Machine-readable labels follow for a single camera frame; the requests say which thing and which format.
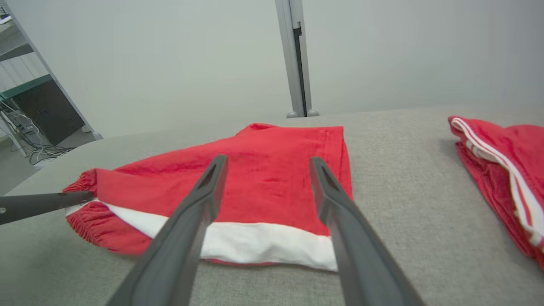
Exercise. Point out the red white basketball jersey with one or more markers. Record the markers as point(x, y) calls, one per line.
point(501, 170)

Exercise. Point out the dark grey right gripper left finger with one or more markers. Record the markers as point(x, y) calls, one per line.
point(170, 255)

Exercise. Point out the red shorts with white band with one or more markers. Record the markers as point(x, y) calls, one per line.
point(272, 178)

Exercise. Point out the grey partition post with slot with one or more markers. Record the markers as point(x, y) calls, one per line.
point(293, 63)

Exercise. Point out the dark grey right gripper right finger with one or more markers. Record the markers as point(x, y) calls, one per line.
point(365, 263)

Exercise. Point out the grey metal desk frame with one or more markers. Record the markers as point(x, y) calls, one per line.
point(12, 52)

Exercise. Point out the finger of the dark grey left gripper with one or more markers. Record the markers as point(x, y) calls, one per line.
point(38, 205)

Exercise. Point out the black cabinet with teal edge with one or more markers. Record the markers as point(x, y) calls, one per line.
point(46, 112)

